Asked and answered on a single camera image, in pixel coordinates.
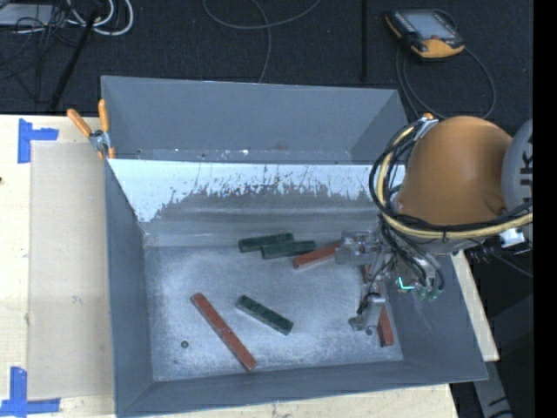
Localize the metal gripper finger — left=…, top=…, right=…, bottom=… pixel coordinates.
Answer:
left=348, top=293, right=387, bottom=336
left=333, top=231, right=386, bottom=266

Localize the red-brown flat block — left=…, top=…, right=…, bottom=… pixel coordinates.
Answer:
left=292, top=240, right=346, bottom=271
left=190, top=292, right=258, bottom=373
left=359, top=263, right=396, bottom=348

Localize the dark green flat block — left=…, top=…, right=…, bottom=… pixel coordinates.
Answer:
left=235, top=294, right=295, bottom=336
left=260, top=239, right=318, bottom=260
left=238, top=232, right=295, bottom=253

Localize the grey metal bin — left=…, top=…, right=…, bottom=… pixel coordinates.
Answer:
left=99, top=75, right=489, bottom=418

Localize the pale flat board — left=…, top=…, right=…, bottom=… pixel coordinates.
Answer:
left=26, top=140, right=116, bottom=402

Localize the black cylinder on white bracket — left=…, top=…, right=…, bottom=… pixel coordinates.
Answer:
left=465, top=227, right=526, bottom=265

